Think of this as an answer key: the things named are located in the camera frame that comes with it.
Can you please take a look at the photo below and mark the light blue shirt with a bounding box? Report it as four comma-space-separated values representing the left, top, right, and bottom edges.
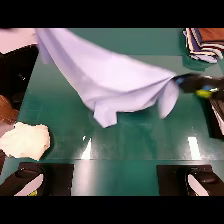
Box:
35, 28, 181, 129

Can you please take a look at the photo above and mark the cream garment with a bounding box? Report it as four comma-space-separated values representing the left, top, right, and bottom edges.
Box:
0, 121, 52, 162

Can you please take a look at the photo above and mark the brown garment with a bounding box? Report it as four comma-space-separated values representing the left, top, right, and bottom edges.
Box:
0, 94, 20, 126
197, 28, 224, 45

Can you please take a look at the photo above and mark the striped garment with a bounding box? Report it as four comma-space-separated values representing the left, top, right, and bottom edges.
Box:
182, 28, 224, 65

